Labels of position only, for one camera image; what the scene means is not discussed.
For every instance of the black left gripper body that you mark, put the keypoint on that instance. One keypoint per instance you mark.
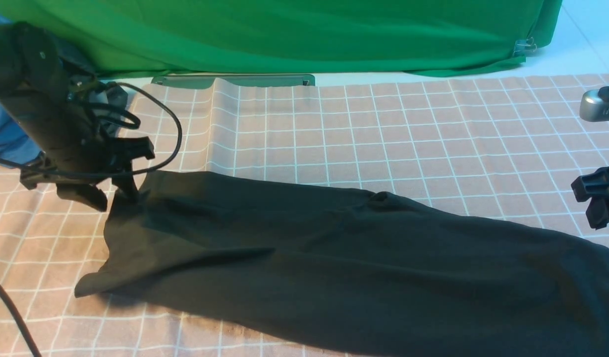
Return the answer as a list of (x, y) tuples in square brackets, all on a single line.
[(75, 147)]

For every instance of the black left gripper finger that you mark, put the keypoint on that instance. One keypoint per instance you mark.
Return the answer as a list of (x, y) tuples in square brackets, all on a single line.
[(125, 184), (88, 195)]

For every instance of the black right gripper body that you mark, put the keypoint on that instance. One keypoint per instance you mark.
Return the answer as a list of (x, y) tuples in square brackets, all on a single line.
[(594, 188)]

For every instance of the gray long-sleeved shirt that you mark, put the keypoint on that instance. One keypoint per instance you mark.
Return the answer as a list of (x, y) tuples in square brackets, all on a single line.
[(353, 270)]

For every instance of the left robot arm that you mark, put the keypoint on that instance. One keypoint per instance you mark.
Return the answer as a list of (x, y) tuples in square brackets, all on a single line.
[(29, 64)]

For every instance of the blue garment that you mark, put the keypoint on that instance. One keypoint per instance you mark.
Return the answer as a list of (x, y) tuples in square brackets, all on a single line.
[(15, 145)]

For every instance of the dark gray crumpled garment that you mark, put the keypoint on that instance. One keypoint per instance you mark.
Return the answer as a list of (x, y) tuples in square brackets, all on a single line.
[(81, 73)]

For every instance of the green backdrop cloth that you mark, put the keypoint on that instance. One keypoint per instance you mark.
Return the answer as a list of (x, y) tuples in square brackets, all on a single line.
[(435, 38)]

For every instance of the pink checkered tablecloth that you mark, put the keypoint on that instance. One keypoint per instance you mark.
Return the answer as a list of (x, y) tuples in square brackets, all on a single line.
[(502, 148)]

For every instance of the metal binder clip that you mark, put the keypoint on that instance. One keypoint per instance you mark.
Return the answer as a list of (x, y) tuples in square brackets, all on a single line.
[(523, 47)]

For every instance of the green metal bar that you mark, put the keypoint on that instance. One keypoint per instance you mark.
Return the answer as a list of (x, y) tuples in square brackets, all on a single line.
[(204, 81)]

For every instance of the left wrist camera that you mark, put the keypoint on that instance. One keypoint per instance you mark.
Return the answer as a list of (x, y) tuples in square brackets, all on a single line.
[(93, 91)]

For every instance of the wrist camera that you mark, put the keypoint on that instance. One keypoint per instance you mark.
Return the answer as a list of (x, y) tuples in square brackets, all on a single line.
[(594, 105), (93, 91)]

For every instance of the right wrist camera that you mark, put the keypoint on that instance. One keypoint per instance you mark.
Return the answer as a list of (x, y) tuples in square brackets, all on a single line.
[(594, 105)]

